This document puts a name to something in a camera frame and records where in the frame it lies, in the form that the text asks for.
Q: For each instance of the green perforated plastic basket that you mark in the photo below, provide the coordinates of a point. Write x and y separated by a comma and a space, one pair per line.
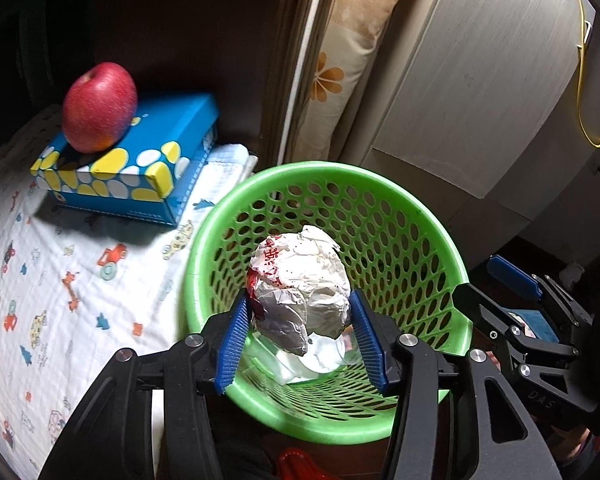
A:
330, 180

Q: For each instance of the red apple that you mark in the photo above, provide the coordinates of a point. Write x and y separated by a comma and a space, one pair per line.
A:
100, 105

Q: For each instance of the dark brown wooden board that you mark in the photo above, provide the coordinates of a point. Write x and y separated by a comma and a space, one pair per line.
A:
190, 35

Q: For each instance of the blue cloth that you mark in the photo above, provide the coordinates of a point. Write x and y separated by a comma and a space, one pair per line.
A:
536, 322

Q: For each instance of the clear plastic wrapper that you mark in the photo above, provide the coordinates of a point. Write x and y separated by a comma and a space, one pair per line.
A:
325, 360

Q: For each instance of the printed white blanket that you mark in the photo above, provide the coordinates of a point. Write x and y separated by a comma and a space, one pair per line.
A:
80, 310

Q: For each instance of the flower print pillow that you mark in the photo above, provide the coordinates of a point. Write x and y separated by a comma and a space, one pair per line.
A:
345, 60

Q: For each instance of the blue dotted tissue box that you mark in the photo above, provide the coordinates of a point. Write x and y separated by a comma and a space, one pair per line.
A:
180, 125

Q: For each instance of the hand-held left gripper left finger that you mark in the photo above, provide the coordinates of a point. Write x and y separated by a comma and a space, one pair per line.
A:
232, 345

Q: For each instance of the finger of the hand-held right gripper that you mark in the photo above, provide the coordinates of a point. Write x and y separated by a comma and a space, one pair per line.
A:
480, 310
512, 272

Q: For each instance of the red plastic object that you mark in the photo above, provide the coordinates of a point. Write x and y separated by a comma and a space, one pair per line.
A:
305, 465

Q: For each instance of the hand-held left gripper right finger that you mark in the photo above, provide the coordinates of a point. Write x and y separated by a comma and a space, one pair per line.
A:
368, 341

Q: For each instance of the white red-printed paper ball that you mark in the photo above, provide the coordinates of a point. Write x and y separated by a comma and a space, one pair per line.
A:
300, 290

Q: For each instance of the small white crumpled tissue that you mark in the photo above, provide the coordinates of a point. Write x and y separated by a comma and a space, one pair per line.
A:
573, 273

